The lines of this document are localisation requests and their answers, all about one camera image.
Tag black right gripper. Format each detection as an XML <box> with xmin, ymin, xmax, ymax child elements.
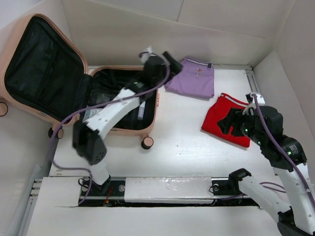
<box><xmin>216</xmin><ymin>106</ymin><xmax>266</xmax><ymax>146</ymax></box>

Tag red shorts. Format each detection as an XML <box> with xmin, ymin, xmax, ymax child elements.
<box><xmin>201</xmin><ymin>92</ymin><xmax>256</xmax><ymax>148</ymax></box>

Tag purple shorts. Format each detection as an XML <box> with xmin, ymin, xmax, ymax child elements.
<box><xmin>164</xmin><ymin>57</ymin><xmax>215</xmax><ymax>100</ymax></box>

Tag white cotton pads pack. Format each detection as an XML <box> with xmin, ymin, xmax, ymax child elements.
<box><xmin>82</xmin><ymin>108</ymin><xmax>101</xmax><ymax>122</ymax></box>

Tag pink hard-shell suitcase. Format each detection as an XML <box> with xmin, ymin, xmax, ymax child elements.
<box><xmin>0</xmin><ymin>13</ymin><xmax>160</xmax><ymax>150</ymax></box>

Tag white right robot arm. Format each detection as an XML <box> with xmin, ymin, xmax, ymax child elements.
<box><xmin>218</xmin><ymin>106</ymin><xmax>315</xmax><ymax>236</ymax></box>

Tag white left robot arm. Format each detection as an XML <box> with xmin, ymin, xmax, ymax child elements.
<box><xmin>72</xmin><ymin>51</ymin><xmax>183</xmax><ymax>195</ymax></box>

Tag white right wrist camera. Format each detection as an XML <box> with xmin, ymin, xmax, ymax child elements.
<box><xmin>246</xmin><ymin>92</ymin><xmax>265</xmax><ymax>109</ymax></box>

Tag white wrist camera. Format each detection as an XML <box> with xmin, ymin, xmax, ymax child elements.
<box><xmin>246</xmin><ymin>92</ymin><xmax>265</xmax><ymax>109</ymax></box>
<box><xmin>139</xmin><ymin>46</ymin><xmax>154</xmax><ymax>64</ymax></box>

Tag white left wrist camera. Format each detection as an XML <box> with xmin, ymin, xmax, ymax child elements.
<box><xmin>139</xmin><ymin>46</ymin><xmax>154</xmax><ymax>64</ymax></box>

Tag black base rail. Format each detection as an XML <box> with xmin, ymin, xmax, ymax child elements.
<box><xmin>78</xmin><ymin>176</ymin><xmax>258</xmax><ymax>207</ymax></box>

